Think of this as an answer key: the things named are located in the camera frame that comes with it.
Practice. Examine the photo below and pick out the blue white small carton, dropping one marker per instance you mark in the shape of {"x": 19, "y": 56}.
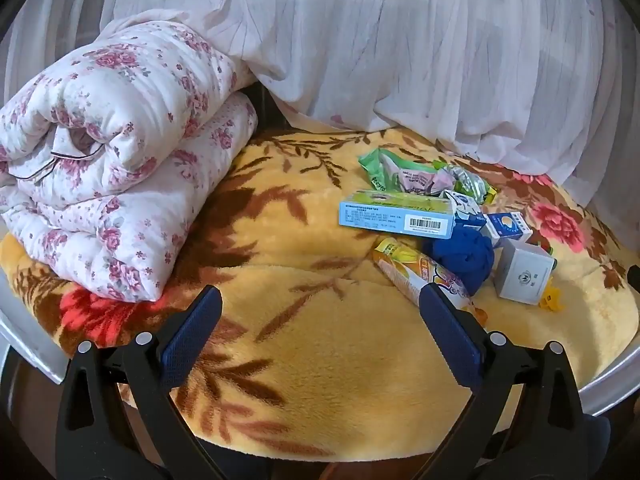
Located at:
{"x": 466, "y": 210}

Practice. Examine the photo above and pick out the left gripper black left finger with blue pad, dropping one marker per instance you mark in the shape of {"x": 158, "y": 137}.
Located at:
{"x": 94, "y": 439}

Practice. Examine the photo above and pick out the green snack wrapper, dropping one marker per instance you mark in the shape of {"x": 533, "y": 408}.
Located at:
{"x": 383, "y": 167}

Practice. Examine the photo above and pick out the blue green long box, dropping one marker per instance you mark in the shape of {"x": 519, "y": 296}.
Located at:
{"x": 398, "y": 213}

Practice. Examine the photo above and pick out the yellow snack bag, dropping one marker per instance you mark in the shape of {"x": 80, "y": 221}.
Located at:
{"x": 410, "y": 271}

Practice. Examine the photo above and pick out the blue orange white box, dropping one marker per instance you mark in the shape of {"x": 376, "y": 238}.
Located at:
{"x": 501, "y": 226}

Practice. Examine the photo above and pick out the white square box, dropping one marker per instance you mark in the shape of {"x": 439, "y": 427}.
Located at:
{"x": 523, "y": 272}

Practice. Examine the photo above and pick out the white sheer curtain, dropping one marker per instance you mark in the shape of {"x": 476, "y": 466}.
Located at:
{"x": 543, "y": 87}

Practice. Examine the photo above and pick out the yellow plastic clip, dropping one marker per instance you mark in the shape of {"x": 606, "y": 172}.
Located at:
{"x": 551, "y": 298}

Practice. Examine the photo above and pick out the floral folded quilt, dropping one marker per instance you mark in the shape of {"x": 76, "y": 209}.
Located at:
{"x": 109, "y": 154}

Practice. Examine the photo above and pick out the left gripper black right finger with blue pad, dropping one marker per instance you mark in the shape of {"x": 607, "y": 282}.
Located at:
{"x": 523, "y": 420}

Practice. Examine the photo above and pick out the dark blue crumpled cloth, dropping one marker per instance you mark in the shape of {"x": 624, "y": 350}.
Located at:
{"x": 467, "y": 253}

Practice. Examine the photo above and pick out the pink crumpled paper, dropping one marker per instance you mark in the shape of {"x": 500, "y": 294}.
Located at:
{"x": 425, "y": 182}

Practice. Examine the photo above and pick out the yellow floral plush blanket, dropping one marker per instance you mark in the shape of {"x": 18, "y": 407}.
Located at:
{"x": 318, "y": 356}

